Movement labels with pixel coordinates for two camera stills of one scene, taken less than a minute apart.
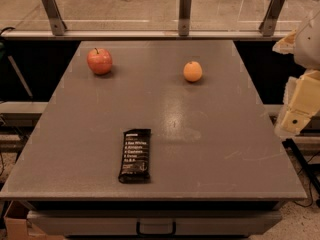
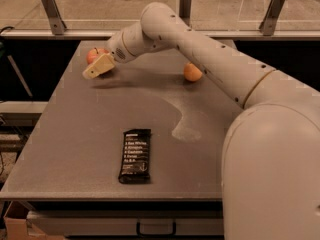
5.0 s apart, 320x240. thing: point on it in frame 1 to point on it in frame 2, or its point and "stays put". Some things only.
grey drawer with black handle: x=154 y=223 stays put
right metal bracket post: x=274 y=10 stays put
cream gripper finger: x=301 y=103 to x=122 y=48
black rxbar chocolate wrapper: x=136 y=156 stays put
